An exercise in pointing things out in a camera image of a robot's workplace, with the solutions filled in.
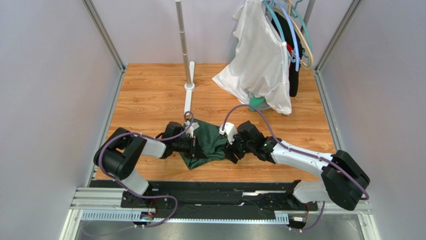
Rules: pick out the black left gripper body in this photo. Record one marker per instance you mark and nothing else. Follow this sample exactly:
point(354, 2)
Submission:
point(186, 146)

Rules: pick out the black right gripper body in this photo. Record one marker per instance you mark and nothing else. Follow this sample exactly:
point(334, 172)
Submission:
point(233, 148)

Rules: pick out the dark green cloth napkin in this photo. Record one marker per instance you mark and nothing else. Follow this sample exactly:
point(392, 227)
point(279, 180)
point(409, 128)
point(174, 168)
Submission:
point(210, 142)

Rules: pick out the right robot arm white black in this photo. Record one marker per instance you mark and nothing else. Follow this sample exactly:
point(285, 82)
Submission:
point(341, 179)

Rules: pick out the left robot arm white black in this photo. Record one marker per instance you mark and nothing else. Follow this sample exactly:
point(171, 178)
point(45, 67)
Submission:
point(118, 156)

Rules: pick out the teal object under garment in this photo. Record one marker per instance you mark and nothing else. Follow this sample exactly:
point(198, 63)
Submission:
point(258, 103)

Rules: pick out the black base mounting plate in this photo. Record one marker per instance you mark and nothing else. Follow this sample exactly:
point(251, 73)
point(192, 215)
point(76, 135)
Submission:
point(213, 200)

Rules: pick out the white rack base foot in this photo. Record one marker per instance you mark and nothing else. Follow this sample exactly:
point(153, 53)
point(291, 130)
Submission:
point(189, 89)

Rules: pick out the white garment on rack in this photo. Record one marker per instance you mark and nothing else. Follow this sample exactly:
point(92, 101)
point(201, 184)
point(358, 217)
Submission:
point(260, 67)

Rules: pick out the beige wooden hanger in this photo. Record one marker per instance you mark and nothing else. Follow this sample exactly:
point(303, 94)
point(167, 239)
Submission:
point(288, 10)

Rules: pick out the silver rack pole left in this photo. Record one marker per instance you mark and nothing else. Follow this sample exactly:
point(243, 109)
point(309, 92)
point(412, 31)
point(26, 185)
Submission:
point(186, 61)

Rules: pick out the silver rack pole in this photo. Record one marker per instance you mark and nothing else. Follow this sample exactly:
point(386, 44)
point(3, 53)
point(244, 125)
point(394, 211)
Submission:
point(186, 61)
point(308, 12)

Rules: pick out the teal plastic hanger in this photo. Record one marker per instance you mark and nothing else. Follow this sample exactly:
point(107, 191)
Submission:
point(292, 34)

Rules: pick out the silver rack pole right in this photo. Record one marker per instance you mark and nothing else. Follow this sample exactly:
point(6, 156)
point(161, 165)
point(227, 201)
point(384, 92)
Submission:
point(308, 12)

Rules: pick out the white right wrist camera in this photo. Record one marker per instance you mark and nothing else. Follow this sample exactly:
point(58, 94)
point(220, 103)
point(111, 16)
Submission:
point(228, 130)

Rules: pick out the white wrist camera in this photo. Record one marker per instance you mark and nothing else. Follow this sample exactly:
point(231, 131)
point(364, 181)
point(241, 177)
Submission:
point(192, 128)
point(228, 130)

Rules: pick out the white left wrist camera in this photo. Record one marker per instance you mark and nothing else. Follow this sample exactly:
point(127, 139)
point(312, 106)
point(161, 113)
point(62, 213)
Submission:
point(192, 128)

